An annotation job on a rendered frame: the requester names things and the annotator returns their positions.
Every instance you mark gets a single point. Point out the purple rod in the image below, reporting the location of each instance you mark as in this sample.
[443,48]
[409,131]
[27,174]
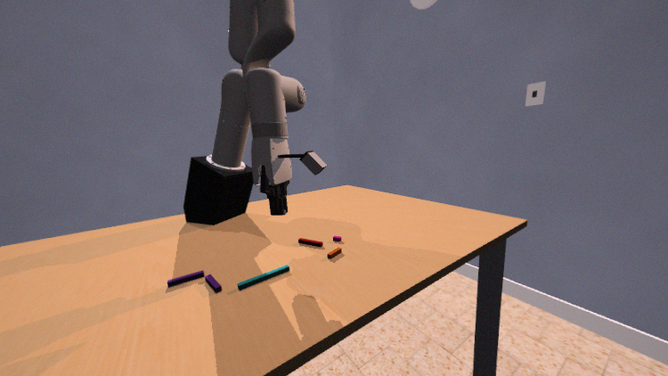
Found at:
[185,278]
[213,283]

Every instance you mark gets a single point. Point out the red rectangular bar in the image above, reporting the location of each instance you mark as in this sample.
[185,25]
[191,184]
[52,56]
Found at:
[310,242]

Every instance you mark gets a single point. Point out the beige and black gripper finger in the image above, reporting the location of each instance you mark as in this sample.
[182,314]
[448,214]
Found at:
[274,196]
[283,190]

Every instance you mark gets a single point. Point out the turquoise rod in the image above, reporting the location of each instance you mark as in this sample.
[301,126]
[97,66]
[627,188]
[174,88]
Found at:
[263,277]

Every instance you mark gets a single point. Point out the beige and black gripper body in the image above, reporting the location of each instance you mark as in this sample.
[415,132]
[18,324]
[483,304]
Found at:
[265,151]

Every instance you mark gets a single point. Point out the orange rod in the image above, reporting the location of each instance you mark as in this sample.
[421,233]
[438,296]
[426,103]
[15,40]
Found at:
[334,253]

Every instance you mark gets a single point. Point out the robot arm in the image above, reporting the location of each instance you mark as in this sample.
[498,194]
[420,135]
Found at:
[258,31]

